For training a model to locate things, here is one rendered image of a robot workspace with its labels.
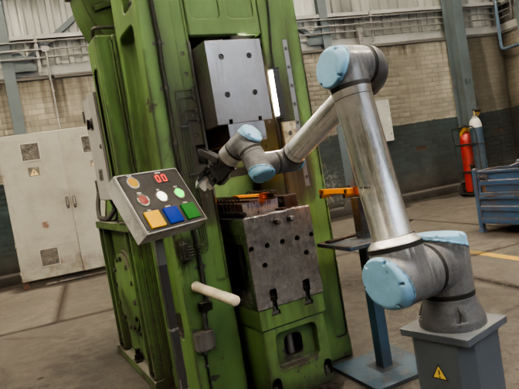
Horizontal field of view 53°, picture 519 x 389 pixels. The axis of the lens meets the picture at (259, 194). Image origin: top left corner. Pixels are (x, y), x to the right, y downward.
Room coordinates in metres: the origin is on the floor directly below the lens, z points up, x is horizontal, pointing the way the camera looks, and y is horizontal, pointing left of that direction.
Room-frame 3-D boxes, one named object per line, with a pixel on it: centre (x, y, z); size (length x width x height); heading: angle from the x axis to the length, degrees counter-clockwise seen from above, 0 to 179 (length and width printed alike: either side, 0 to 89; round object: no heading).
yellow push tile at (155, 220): (2.02, 0.42, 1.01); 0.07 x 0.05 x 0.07; 143
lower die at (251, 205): (2.70, 0.10, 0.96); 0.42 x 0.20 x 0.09; 28
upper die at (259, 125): (2.70, 0.10, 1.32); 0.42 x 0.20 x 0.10; 28
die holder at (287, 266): (2.73, 0.06, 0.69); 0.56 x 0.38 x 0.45; 28
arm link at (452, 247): (1.49, -0.49, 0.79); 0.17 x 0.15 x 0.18; 123
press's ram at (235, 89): (2.72, 0.07, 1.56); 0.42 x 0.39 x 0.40; 28
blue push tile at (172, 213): (2.10, 0.36, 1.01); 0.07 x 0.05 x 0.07; 143
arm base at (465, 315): (1.49, -0.50, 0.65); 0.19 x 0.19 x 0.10
